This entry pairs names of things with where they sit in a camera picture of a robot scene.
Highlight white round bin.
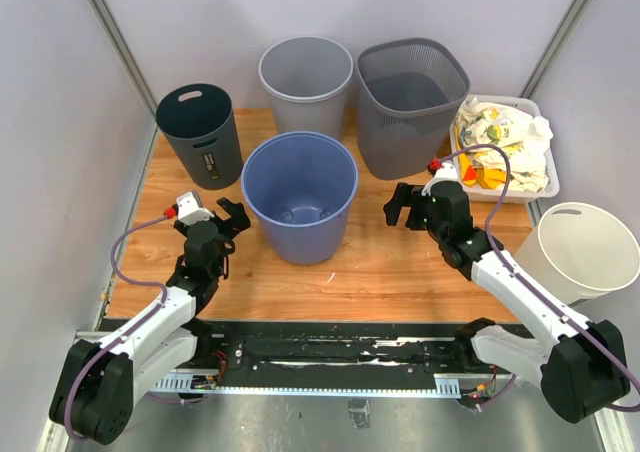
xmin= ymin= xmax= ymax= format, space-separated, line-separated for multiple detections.
xmin=513 ymin=202 xmax=639 ymax=305

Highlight light grey round bin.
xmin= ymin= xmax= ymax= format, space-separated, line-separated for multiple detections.
xmin=258 ymin=36 xmax=354 ymax=140

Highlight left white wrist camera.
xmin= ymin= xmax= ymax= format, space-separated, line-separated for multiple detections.
xmin=176 ymin=191 xmax=214 ymax=226

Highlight blue plastic bucket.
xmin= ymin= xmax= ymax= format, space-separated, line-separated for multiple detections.
xmin=241 ymin=131 xmax=359 ymax=265

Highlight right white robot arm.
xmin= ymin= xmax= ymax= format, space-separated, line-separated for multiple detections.
xmin=383 ymin=180 xmax=639 ymax=423

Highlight patterned crumpled cloths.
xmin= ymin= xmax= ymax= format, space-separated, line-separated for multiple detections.
xmin=453 ymin=97 xmax=553 ymax=193

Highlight grey mesh square bin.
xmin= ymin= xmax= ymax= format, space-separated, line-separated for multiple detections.
xmin=357 ymin=38 xmax=470 ymax=180

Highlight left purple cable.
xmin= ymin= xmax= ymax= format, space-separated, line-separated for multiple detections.
xmin=64 ymin=206 xmax=177 ymax=442

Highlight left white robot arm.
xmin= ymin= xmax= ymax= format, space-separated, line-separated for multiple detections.
xmin=49 ymin=192 xmax=251 ymax=445

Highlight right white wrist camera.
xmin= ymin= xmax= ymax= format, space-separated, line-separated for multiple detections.
xmin=421 ymin=159 xmax=459 ymax=197

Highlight dark grey cylindrical bin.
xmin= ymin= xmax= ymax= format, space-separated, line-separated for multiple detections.
xmin=155 ymin=83 xmax=243 ymax=190

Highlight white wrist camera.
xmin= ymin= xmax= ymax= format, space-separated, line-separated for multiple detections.
xmin=421 ymin=159 xmax=459 ymax=197
xmin=176 ymin=191 xmax=214 ymax=226

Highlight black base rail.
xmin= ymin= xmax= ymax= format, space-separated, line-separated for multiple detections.
xmin=94 ymin=319 xmax=516 ymax=388

